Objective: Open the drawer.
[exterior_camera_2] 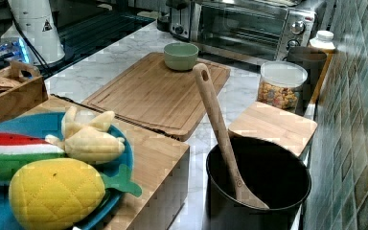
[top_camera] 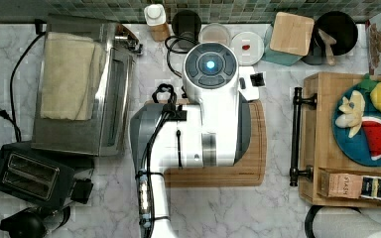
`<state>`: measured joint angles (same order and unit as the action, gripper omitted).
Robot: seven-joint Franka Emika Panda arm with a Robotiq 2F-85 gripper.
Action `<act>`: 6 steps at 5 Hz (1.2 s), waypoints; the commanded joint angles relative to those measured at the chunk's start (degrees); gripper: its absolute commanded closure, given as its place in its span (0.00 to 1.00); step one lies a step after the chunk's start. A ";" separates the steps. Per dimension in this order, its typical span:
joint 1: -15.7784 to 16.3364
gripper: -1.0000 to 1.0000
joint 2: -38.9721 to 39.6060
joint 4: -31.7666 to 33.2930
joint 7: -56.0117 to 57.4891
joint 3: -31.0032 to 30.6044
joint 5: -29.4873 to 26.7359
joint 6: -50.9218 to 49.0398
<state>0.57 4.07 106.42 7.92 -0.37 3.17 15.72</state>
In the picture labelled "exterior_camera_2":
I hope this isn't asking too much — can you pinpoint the wooden drawer box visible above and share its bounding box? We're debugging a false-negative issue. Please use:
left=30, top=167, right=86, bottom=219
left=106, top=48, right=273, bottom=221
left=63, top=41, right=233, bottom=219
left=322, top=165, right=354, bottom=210
left=22, top=95, right=191, bottom=230

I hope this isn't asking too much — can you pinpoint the bamboo cutting board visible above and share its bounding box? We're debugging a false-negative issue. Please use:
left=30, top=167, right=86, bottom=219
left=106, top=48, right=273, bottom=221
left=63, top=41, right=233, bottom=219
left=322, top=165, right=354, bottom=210
left=81, top=52, right=232, bottom=142

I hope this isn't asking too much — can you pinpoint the green ceramic bowl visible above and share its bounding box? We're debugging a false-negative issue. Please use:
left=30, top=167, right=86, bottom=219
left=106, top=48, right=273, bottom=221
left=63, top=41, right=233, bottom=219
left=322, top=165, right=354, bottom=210
left=164, top=42, right=198, bottom=71

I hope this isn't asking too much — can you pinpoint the teal canister with wooden lid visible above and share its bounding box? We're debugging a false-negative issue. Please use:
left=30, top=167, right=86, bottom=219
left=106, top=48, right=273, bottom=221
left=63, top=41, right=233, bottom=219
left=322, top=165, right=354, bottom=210
left=228, top=102, right=317, bottom=167

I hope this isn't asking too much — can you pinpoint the plush banana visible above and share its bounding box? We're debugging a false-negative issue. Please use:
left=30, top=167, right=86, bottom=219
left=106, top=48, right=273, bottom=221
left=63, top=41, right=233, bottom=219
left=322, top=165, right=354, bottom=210
left=45, top=106, right=126, bottom=165

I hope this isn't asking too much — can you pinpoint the wooden spoon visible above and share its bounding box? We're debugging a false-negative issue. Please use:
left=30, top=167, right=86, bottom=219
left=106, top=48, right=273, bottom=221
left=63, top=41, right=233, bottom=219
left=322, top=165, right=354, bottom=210
left=193, top=63, right=268, bottom=210

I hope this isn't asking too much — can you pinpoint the clear cereal jar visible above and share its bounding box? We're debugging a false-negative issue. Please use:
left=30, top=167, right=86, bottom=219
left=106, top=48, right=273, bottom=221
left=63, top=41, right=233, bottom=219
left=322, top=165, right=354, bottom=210
left=257, top=61, right=308, bottom=109

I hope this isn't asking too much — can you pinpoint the black slot toaster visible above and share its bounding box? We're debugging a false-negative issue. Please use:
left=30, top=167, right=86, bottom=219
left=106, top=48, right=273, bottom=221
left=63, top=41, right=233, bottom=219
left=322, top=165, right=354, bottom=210
left=166, top=0, right=193, bottom=41

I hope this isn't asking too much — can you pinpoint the black utensil pot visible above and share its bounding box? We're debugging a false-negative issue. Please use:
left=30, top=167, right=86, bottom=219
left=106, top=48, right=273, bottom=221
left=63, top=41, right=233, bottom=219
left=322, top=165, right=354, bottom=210
left=202, top=137, right=311, bottom=230

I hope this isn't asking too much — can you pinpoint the stainless toaster oven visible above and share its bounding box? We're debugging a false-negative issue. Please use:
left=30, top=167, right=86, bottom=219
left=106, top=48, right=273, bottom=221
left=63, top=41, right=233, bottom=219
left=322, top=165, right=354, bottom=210
left=190, top=0, right=327, bottom=65

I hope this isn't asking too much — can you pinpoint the plush pineapple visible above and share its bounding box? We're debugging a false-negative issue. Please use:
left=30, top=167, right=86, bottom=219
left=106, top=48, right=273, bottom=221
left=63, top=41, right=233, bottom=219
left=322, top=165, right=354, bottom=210
left=9, top=158, right=142, bottom=230

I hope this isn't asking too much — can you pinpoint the white lidded bottle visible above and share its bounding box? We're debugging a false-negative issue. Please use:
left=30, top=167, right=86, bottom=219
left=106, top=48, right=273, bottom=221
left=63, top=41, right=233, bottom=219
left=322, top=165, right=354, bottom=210
left=310, top=31, right=335, bottom=50

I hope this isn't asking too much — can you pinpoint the plush watermelon slice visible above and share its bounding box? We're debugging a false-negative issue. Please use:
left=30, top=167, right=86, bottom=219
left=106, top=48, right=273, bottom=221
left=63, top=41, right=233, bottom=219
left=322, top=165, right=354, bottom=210
left=0, top=132, right=65, bottom=185

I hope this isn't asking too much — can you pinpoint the blue plate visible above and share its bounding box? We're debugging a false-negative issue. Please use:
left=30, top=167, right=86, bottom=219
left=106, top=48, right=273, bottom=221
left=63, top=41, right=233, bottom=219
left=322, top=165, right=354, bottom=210
left=0, top=110, right=142, bottom=230

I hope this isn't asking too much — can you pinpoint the wooden tray with handle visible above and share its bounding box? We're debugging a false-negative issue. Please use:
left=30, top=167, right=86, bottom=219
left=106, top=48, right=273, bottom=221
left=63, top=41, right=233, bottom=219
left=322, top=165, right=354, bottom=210
left=0, top=60, right=48, bottom=122

